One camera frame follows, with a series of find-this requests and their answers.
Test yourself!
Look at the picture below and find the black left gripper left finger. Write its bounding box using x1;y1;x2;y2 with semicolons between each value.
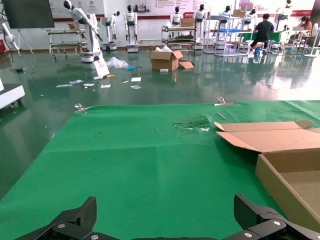
14;196;113;240

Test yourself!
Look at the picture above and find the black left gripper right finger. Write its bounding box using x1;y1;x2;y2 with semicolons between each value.
222;194;320;240

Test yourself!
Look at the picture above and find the cardboard box with hole insert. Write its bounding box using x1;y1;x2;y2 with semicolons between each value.
214;119;320;232

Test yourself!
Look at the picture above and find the large open cardboard box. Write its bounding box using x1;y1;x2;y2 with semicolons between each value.
149;45;195;72

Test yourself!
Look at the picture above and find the green table cloth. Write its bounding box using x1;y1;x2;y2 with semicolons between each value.
0;99;320;240

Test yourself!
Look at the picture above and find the torn clear tape patch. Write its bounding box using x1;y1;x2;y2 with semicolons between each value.
173;114;212;133

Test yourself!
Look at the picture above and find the metal cloth clip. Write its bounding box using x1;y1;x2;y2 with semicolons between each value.
73;102;93;114
213;96;235;107

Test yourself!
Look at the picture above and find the white machine base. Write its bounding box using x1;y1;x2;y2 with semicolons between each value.
0;77;26;110

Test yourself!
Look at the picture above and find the white leaning sign board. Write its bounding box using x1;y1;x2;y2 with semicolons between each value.
91;59;111;79

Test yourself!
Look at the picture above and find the clear plastic bag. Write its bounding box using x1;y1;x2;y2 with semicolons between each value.
105;56;129;70

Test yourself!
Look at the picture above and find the grey shelf rack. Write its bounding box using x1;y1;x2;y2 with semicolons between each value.
203;13;250;58

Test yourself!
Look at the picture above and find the low metal rack cart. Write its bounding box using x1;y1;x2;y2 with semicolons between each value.
47;23;88;57

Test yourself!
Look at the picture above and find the white humanoid robot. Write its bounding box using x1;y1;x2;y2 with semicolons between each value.
243;8;258;31
216;5;233;48
193;3;207;50
123;4;140;53
100;10;121;52
169;6;185;27
274;0;295;32
62;0;104;63

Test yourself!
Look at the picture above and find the green covered work table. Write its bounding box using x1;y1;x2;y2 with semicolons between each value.
236;30;283;45

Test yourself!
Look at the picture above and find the white standing fan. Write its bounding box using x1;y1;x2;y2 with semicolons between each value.
303;22;320;59

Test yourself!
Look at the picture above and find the seated person in black shirt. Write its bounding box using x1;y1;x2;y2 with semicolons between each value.
249;13;276;55

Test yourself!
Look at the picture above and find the seated person in orange top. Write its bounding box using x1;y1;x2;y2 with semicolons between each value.
287;16;313;47

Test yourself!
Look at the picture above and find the black display screen on stand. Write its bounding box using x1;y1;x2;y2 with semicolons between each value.
1;0;56;55

